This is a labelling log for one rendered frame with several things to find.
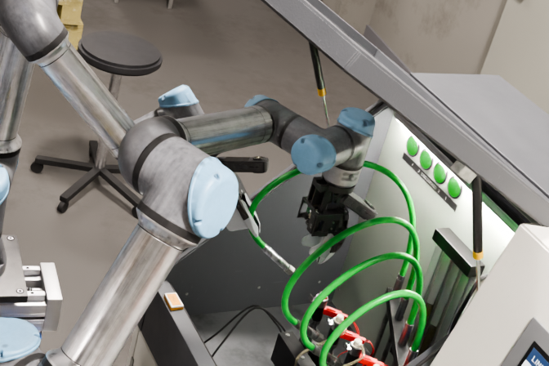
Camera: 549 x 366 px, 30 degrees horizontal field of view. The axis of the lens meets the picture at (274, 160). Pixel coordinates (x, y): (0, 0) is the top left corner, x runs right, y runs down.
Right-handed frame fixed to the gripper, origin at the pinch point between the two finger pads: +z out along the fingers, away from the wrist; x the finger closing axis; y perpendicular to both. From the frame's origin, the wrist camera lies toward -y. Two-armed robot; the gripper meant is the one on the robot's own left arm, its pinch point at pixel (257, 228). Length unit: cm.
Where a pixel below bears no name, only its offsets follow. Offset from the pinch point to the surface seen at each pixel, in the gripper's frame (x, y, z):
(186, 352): 5.8, 26.4, 17.1
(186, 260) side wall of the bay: -16.0, 23.6, 2.9
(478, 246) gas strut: 32, -43, 14
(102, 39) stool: -201, 74, -57
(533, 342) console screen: 44, -45, 30
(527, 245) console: 35, -51, 16
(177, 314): -3.5, 27.4, 10.8
